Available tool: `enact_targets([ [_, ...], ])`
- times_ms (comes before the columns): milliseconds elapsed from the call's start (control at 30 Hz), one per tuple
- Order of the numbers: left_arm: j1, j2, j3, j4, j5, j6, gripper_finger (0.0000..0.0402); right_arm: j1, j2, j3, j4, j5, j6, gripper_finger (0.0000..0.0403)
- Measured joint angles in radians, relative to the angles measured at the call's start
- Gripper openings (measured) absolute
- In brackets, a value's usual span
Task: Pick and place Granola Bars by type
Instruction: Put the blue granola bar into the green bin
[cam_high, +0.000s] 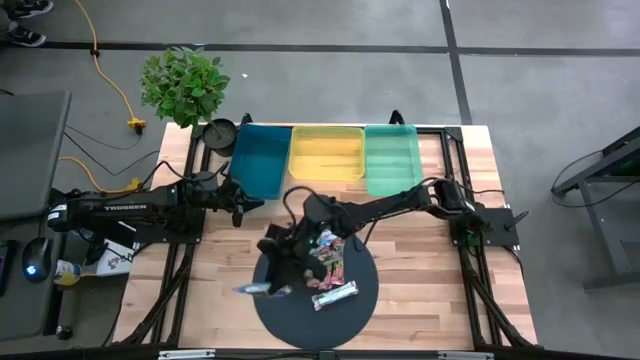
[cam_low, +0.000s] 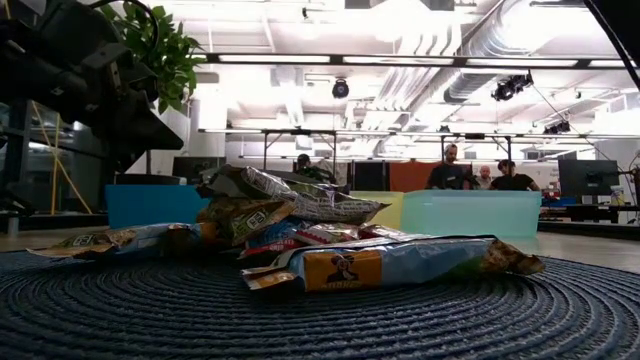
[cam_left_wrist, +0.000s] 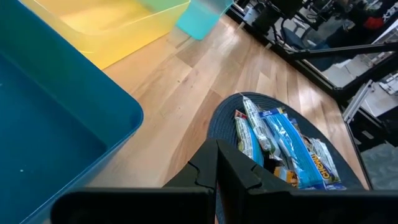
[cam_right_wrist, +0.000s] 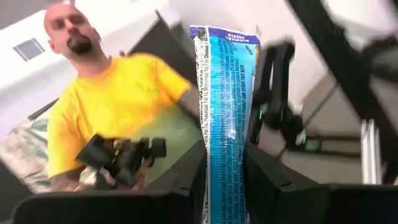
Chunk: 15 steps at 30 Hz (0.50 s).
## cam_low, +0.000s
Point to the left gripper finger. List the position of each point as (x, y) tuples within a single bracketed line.
[(140, 130)]

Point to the blue red-topped granola bar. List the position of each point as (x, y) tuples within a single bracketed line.
[(272, 235)]

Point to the silver grey granola bar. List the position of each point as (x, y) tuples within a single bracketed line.
[(310, 200)]

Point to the red green granola bar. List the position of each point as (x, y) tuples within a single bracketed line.
[(327, 232), (385, 231)]

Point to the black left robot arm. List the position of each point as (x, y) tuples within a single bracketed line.
[(20, 60)]

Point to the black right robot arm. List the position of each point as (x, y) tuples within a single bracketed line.
[(617, 30)]

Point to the black computer monitor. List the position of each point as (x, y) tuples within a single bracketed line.
[(197, 167), (587, 177)]

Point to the blue plastic bin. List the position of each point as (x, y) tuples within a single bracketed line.
[(150, 205)]

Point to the green leafy plant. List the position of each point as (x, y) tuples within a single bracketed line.
[(170, 55)]

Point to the person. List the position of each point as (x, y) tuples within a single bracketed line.
[(512, 180), (484, 179), (312, 172), (447, 175)]

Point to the black round ceiling fixture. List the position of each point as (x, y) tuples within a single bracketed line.
[(340, 89)]

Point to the black overhead light bar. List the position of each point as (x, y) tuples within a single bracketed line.
[(337, 60)]

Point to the round dark woven placemat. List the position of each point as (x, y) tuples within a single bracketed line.
[(250, 320)]

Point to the black partition panel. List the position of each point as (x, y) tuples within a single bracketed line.
[(370, 176)]

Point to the yellow plastic bin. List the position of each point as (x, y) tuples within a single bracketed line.
[(387, 210)]

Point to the orange partition panel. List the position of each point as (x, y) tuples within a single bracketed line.
[(410, 176)]

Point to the green plastic bin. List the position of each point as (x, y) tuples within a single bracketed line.
[(470, 212)]

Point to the black ceiling spotlight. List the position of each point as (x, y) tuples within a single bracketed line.
[(510, 86), (557, 128)]

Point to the dark background desk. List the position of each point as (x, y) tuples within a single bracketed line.
[(585, 211)]

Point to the black background rig frame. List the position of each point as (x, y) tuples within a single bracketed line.
[(300, 132)]

